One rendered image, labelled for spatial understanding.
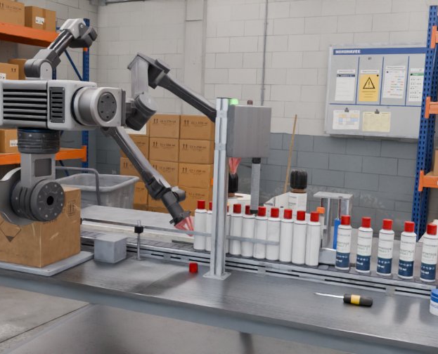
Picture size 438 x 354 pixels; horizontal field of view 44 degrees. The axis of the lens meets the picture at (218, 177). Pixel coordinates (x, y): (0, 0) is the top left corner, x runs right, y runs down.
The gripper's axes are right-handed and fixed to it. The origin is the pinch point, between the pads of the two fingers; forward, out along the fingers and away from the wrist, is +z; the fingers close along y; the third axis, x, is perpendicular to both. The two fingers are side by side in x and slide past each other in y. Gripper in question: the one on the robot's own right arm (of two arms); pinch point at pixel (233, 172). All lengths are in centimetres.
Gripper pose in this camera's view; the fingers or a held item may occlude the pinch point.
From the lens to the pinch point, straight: 234.5
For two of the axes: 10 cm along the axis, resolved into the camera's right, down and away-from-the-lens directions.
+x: -3.5, 1.2, -9.3
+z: -0.4, 9.9, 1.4
